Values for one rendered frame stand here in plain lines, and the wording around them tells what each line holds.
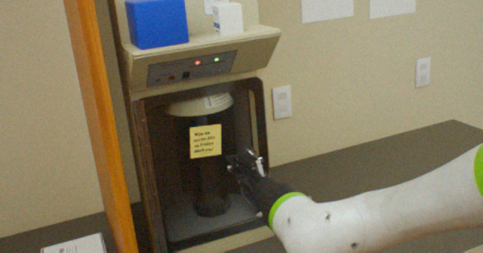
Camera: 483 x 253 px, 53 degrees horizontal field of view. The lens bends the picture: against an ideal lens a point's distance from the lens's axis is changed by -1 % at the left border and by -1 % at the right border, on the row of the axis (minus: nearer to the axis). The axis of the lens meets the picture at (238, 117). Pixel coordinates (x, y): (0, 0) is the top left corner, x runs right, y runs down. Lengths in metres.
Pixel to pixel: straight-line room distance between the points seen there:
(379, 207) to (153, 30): 0.52
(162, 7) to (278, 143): 0.92
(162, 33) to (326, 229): 0.47
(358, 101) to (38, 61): 1.13
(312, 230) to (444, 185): 0.23
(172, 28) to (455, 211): 0.59
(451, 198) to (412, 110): 1.39
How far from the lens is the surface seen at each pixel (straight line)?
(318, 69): 1.76
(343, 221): 0.84
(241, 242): 1.31
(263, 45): 1.05
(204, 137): 1.13
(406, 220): 0.80
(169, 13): 0.96
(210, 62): 1.03
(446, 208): 0.72
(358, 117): 1.91
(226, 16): 1.02
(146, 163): 1.12
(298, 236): 0.82
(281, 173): 1.69
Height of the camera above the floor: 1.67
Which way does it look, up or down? 19 degrees down
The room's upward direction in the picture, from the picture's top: 5 degrees counter-clockwise
